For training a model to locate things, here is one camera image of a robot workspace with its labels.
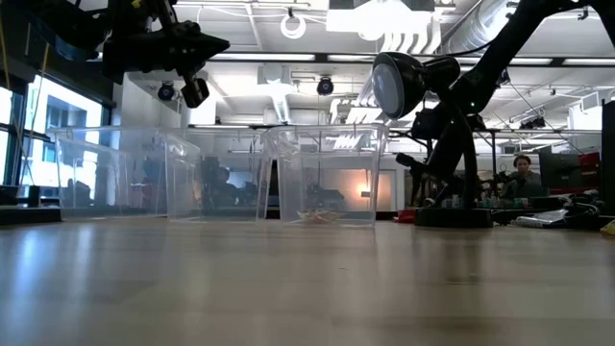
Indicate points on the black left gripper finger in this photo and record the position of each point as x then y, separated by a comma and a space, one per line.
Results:
204, 53
206, 41

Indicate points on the clear plastic container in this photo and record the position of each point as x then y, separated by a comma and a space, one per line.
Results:
96, 168
230, 144
336, 154

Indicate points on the small yellow candy pack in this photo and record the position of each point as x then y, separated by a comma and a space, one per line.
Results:
319, 216
609, 228

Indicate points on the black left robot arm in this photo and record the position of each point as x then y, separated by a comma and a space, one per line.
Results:
57, 29

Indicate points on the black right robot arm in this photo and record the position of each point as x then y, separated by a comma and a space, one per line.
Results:
528, 38

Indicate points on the black round ceiling spotlight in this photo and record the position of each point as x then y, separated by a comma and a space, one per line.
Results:
166, 91
325, 86

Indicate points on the long ceiling light strip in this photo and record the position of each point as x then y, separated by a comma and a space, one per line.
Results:
588, 61
264, 56

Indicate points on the black desk lamp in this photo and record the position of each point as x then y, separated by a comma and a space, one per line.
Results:
399, 86

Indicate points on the person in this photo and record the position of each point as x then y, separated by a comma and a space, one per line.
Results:
523, 180

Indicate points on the black adapter with white label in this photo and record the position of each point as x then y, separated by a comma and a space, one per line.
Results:
538, 220

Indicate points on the black computer monitor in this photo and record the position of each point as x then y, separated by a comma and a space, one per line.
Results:
559, 173

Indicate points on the white ceiling unit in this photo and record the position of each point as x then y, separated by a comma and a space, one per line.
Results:
384, 19

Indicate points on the silver air duct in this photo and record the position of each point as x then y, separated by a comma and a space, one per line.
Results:
475, 29

